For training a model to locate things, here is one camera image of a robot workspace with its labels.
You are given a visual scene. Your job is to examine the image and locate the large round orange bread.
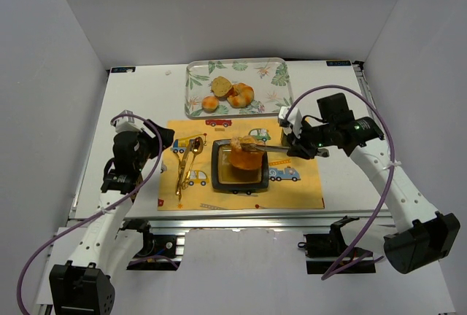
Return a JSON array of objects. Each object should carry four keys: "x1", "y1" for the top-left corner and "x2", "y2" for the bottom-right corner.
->
[{"x1": 229, "y1": 136, "x2": 264, "y2": 171}]

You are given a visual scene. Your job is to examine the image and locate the metal tongs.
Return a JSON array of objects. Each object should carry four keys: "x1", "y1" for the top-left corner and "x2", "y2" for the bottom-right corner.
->
[{"x1": 241, "y1": 144, "x2": 330, "y2": 158}]

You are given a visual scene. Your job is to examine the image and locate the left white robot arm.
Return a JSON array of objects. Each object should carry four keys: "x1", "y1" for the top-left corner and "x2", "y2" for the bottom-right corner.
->
[{"x1": 49, "y1": 114, "x2": 174, "y2": 314}]

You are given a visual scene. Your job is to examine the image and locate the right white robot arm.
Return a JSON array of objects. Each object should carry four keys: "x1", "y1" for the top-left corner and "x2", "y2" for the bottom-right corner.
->
[{"x1": 278, "y1": 88, "x2": 460, "y2": 279}]

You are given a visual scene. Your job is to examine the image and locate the cut muffin bread piece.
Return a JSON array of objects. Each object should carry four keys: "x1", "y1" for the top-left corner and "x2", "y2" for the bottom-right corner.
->
[{"x1": 211, "y1": 76, "x2": 233, "y2": 98}]

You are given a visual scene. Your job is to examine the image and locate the croissant shaped bread roll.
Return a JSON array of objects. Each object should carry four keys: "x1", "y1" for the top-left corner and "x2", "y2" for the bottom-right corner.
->
[{"x1": 227, "y1": 82, "x2": 255, "y2": 108}]

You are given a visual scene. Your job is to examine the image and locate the dark green mug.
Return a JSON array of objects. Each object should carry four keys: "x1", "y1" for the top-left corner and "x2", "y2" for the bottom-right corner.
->
[{"x1": 280, "y1": 127, "x2": 292, "y2": 147}]

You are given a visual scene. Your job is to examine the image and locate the gold knife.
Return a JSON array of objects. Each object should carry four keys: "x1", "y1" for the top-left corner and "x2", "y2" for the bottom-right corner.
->
[{"x1": 175, "y1": 139, "x2": 198, "y2": 195}]

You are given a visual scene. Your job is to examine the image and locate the gold fork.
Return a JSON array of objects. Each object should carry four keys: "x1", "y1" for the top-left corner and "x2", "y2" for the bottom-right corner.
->
[{"x1": 176, "y1": 141, "x2": 193, "y2": 200}]

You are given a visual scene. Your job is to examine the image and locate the gold spoon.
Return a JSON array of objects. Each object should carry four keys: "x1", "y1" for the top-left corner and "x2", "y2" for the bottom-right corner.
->
[{"x1": 183, "y1": 136, "x2": 204, "y2": 188}]

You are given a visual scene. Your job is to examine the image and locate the yellow vehicle print placemat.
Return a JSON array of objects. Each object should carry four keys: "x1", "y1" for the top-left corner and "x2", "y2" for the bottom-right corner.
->
[{"x1": 158, "y1": 117, "x2": 325, "y2": 211}]

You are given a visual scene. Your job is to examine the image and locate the small round bun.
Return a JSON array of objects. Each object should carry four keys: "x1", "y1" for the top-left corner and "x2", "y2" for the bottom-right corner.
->
[{"x1": 201, "y1": 96, "x2": 219, "y2": 113}]

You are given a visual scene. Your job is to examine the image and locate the right blue corner label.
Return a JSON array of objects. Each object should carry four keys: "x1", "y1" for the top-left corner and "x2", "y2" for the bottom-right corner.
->
[{"x1": 326, "y1": 60, "x2": 352, "y2": 67}]

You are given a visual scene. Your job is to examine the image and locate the blue corner label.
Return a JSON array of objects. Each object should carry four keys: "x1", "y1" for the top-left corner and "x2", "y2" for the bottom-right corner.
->
[
  {"x1": 110, "y1": 66, "x2": 136, "y2": 74},
  {"x1": 326, "y1": 60, "x2": 352, "y2": 67}
]

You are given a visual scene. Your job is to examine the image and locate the black square plate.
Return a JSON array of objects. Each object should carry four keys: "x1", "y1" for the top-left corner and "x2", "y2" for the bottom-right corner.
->
[{"x1": 211, "y1": 139, "x2": 269, "y2": 195}]

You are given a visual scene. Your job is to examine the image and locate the left blue corner label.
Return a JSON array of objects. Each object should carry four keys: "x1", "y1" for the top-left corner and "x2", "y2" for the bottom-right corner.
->
[{"x1": 110, "y1": 66, "x2": 136, "y2": 74}]

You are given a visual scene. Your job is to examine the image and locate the floral white serving tray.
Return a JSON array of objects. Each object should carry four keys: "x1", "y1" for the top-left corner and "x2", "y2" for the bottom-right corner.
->
[{"x1": 185, "y1": 58, "x2": 294, "y2": 119}]

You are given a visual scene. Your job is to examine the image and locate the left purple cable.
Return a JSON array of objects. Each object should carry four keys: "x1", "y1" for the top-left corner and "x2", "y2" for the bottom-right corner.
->
[{"x1": 16, "y1": 112, "x2": 180, "y2": 315}]

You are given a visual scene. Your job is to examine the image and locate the purple cable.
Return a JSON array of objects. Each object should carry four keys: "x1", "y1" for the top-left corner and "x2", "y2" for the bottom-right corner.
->
[
  {"x1": 16, "y1": 112, "x2": 180, "y2": 315},
  {"x1": 282, "y1": 85, "x2": 397, "y2": 281}
]

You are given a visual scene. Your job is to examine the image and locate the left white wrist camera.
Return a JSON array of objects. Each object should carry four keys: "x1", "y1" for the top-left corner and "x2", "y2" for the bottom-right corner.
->
[{"x1": 110, "y1": 109, "x2": 140, "y2": 133}]

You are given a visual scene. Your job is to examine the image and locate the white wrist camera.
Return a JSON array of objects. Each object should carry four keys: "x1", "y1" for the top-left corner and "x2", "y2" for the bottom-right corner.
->
[
  {"x1": 277, "y1": 106, "x2": 303, "y2": 139},
  {"x1": 110, "y1": 109, "x2": 140, "y2": 133}
]

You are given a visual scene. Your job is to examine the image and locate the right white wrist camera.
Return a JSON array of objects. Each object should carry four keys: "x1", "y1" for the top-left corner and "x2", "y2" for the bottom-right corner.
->
[{"x1": 277, "y1": 106, "x2": 303, "y2": 139}]

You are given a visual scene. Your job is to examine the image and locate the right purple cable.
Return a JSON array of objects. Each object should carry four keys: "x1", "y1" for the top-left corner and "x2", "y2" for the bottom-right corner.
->
[{"x1": 282, "y1": 85, "x2": 397, "y2": 281}]

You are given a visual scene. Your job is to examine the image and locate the aluminium frame rail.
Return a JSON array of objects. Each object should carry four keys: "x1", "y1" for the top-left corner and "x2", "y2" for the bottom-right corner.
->
[{"x1": 117, "y1": 209, "x2": 372, "y2": 234}]

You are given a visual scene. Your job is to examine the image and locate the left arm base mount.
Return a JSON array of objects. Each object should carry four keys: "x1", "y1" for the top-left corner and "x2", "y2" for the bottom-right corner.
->
[{"x1": 121, "y1": 219, "x2": 183, "y2": 271}]

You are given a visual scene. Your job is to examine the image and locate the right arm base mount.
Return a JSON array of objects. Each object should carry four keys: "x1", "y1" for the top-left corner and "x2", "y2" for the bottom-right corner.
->
[{"x1": 297, "y1": 216, "x2": 376, "y2": 275}]

